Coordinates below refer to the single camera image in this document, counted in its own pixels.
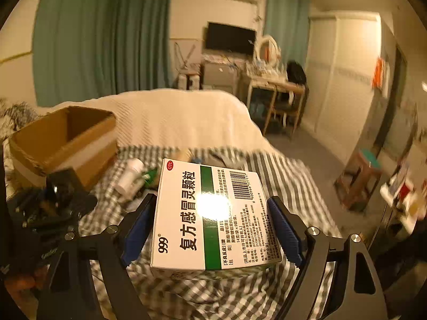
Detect narrow teal curtain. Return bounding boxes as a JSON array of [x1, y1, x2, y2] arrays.
[[265, 0, 311, 74]]

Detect cluttered white shelf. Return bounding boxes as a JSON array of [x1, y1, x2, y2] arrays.
[[380, 160, 427, 227]]

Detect brown cardboard box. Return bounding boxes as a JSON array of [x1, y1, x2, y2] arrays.
[[8, 106, 118, 190]]

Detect white wooden desk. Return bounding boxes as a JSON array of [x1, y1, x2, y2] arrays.
[[245, 70, 306, 137]]

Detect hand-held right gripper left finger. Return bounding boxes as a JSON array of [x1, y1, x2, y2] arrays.
[[35, 193, 157, 320]]

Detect white green medicine box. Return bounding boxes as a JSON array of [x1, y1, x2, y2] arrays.
[[149, 158, 284, 281]]

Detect white plastic bottle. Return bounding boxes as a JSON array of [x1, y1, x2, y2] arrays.
[[115, 158, 145, 195]]

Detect orange wall hanging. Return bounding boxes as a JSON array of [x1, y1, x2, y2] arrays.
[[372, 57, 384, 89]]

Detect wooden chair dark seat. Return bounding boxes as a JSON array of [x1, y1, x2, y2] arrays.
[[267, 88, 306, 141]]

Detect white filter canisters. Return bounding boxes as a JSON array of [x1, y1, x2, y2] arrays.
[[177, 71, 202, 90]]

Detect black wall television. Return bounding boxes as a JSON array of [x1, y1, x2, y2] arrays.
[[204, 22, 257, 56]]

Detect wide teal curtain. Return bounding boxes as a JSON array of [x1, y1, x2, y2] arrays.
[[32, 0, 176, 107]]

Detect cream ribbed bedspread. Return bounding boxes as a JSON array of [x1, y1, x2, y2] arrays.
[[43, 87, 284, 161]]

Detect grey cabinet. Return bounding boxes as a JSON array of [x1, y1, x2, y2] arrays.
[[201, 53, 249, 90]]

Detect floral patterned quilt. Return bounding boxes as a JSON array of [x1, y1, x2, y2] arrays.
[[0, 98, 42, 201]]

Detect white louvred wardrobe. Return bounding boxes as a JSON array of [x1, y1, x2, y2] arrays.
[[302, 11, 382, 164]]

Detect grey checked blanket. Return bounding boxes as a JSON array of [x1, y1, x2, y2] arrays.
[[83, 145, 344, 320]]

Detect wooden stool teal top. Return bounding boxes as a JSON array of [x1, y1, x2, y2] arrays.
[[335, 148, 383, 212]]

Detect metal folding rack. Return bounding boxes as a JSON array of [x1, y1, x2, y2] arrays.
[[173, 42, 201, 74]]

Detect black backpack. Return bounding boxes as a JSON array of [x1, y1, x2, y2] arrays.
[[286, 61, 307, 85]]

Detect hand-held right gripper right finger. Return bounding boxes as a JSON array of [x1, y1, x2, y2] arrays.
[[267, 196, 389, 320]]

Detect round white ring mirror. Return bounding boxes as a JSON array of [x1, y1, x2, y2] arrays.
[[255, 35, 282, 67]]

